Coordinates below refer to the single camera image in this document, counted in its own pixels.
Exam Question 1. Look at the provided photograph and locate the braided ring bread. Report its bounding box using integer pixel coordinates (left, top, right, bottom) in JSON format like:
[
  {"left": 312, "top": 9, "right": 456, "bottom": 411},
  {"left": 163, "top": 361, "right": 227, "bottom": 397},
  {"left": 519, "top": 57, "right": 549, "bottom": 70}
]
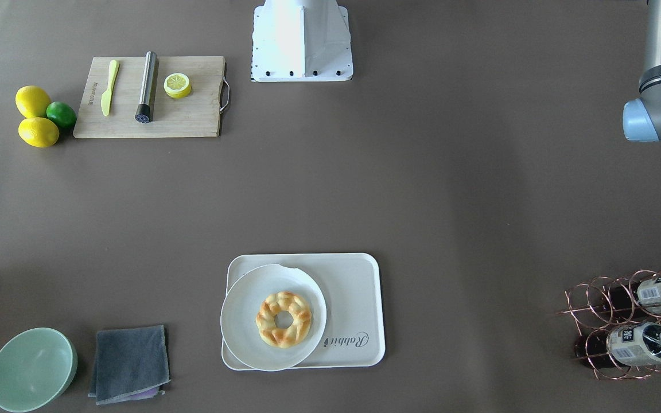
[{"left": 255, "top": 291, "right": 313, "bottom": 349}]

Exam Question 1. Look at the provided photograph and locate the dark tea bottle white cap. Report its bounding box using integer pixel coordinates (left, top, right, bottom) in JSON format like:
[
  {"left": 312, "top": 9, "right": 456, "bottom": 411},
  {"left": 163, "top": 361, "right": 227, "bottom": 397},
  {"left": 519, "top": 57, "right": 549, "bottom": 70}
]
[{"left": 604, "top": 275, "right": 661, "bottom": 320}]

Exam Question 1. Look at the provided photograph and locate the cream serving tray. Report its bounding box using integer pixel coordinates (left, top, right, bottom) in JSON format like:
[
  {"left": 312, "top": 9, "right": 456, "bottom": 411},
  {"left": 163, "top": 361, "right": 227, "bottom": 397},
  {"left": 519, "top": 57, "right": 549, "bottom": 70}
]
[{"left": 222, "top": 252, "right": 386, "bottom": 371}]

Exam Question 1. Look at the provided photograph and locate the white round plate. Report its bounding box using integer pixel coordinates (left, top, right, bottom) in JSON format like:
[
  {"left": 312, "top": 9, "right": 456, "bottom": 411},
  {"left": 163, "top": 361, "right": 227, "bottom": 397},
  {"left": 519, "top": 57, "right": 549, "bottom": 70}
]
[{"left": 221, "top": 264, "right": 327, "bottom": 372}]

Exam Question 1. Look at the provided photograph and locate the yellow plastic knife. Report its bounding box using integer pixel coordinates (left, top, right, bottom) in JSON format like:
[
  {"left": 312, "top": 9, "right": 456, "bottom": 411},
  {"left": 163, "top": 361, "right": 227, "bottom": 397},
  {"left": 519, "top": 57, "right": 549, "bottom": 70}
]
[{"left": 100, "top": 59, "right": 120, "bottom": 117}]

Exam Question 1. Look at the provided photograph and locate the steel muddler bar tool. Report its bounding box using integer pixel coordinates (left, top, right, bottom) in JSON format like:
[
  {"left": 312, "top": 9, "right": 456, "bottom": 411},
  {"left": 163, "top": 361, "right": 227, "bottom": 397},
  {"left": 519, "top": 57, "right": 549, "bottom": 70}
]
[{"left": 134, "top": 50, "right": 158, "bottom": 124}]

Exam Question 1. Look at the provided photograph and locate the yellow lemon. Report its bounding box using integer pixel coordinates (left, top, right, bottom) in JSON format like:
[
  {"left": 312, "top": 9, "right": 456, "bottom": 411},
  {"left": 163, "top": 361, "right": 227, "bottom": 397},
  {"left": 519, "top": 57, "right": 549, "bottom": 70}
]
[
  {"left": 18, "top": 117, "right": 60, "bottom": 148},
  {"left": 15, "top": 85, "right": 52, "bottom": 118}
]

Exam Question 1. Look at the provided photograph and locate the half lemon slice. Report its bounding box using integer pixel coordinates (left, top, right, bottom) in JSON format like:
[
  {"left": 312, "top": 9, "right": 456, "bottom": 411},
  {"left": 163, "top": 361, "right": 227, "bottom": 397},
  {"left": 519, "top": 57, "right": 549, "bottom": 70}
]
[{"left": 163, "top": 73, "right": 192, "bottom": 99}]

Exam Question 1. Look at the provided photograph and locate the green ceramic bowl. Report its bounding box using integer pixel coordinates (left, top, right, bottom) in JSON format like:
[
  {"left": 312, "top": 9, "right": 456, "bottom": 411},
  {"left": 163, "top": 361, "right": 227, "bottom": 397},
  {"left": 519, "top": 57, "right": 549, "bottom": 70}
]
[{"left": 0, "top": 328, "right": 77, "bottom": 412}]

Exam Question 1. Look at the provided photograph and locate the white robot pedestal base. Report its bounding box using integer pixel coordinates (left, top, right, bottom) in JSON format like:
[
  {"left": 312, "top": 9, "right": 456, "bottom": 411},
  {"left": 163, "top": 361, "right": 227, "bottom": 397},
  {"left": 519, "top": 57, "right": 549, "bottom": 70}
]
[{"left": 250, "top": 1, "right": 354, "bottom": 82}]

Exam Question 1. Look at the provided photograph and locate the green lime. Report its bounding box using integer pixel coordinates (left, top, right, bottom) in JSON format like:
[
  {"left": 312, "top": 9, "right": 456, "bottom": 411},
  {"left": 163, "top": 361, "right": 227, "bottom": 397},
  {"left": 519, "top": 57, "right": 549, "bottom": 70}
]
[{"left": 45, "top": 102, "right": 77, "bottom": 129}]

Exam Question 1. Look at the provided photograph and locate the wooden cutting board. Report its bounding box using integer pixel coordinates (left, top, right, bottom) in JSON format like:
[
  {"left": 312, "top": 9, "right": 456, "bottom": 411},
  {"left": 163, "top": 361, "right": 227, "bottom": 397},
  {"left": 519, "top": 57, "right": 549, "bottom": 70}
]
[{"left": 73, "top": 55, "right": 225, "bottom": 139}]

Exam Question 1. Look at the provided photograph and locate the tea bottle in rack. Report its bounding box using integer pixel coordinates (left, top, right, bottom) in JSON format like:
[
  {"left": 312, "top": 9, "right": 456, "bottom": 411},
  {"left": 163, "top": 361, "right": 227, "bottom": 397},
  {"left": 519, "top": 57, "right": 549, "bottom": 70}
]
[{"left": 574, "top": 322, "right": 661, "bottom": 369}]

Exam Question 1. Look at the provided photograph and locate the grey folded cloth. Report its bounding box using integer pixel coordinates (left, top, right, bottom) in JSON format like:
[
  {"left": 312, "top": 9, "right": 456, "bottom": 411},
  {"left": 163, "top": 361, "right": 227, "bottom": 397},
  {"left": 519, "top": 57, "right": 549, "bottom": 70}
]
[{"left": 88, "top": 325, "right": 170, "bottom": 405}]

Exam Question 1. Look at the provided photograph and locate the copper wire bottle rack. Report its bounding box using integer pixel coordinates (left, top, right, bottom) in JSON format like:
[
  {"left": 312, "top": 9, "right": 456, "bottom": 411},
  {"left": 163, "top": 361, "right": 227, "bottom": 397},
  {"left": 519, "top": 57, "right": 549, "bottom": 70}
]
[{"left": 562, "top": 270, "right": 661, "bottom": 381}]

